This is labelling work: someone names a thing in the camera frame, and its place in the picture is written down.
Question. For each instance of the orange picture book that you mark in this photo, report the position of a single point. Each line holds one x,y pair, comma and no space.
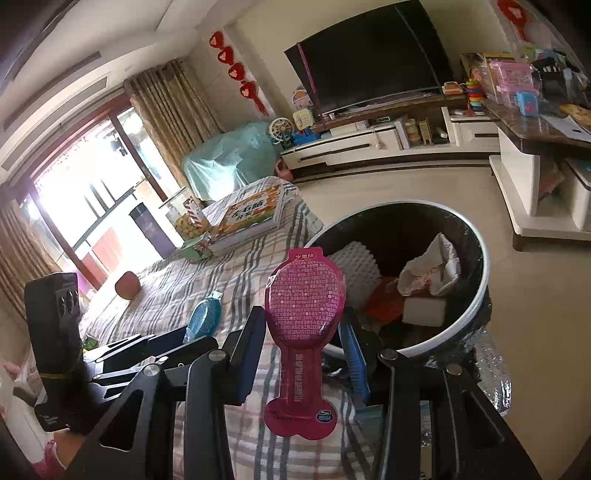
575,110

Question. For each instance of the white paper wrapper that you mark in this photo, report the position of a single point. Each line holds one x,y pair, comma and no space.
429,267

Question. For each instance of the white red milk carton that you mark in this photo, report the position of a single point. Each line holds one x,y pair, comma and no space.
425,311

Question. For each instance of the pink plastic pouch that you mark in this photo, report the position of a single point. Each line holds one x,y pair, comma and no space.
300,300

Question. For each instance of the red snack wrapper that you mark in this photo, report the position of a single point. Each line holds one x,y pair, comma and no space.
388,302

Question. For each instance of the orange white toy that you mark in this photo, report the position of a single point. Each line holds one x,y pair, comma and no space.
452,87

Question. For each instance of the brown patterned curtain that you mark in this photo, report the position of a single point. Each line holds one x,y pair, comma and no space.
173,106
23,249

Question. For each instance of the orange book box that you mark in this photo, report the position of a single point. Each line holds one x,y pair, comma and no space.
251,217

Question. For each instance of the blue toy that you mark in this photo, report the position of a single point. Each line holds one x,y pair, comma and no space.
302,137

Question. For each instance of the purple drink bottle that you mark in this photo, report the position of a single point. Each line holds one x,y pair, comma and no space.
147,226

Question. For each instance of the red apple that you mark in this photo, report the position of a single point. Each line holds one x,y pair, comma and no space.
127,284

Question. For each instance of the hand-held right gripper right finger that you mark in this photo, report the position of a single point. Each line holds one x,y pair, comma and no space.
358,369

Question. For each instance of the black toy organizer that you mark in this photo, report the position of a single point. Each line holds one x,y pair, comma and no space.
554,78

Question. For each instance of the teal cloth covered chair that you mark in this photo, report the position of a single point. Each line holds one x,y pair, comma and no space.
226,159

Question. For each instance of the clear bubble wrap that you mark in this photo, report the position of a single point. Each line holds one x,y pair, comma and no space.
489,369

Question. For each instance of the pink toy house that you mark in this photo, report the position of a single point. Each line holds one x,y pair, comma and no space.
300,98

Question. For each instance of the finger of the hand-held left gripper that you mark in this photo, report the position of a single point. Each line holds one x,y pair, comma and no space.
152,344
184,353

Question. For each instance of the sliding glass door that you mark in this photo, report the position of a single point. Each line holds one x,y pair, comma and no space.
92,184

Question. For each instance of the white television cabinet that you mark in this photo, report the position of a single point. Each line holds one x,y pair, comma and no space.
392,138

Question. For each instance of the small blue toy box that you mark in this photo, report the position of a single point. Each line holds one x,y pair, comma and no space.
526,101

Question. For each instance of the marble top coffee table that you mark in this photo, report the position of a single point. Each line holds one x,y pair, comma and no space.
521,152

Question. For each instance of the black round trash bin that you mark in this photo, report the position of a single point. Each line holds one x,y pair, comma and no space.
461,240

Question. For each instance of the small green box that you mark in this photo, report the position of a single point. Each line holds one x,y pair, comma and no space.
196,249

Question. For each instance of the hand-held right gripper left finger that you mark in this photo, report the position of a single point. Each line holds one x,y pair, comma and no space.
247,360

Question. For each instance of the blue plastic bottle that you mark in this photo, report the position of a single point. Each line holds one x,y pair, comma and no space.
203,318

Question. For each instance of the clear cookie jar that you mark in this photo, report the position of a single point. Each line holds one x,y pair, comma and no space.
184,217

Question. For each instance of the toy ferris wheel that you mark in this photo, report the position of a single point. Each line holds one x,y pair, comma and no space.
279,129

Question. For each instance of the pink storage box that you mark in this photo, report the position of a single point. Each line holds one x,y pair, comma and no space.
510,76

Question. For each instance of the black television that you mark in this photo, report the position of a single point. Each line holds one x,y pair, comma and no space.
369,50

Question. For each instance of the pink toy kettle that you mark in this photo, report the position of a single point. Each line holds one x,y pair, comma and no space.
284,173

